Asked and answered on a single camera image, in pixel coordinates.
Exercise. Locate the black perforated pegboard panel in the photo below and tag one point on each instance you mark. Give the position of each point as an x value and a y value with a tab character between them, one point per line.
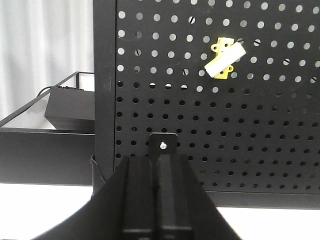
253	139

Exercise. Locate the black metal tray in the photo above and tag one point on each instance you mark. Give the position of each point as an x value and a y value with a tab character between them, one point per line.
33	151

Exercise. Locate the grey curtain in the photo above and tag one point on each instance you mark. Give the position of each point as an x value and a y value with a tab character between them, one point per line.
42	42

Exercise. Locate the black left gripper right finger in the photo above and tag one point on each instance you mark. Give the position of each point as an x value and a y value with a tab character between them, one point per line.
184	209

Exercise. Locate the yellow base white knob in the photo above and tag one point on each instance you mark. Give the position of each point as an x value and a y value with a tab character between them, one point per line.
227	51

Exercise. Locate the black power box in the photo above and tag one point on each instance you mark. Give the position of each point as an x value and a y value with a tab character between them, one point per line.
71	109

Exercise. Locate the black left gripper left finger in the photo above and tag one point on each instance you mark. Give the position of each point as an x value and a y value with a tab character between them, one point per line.
123	208

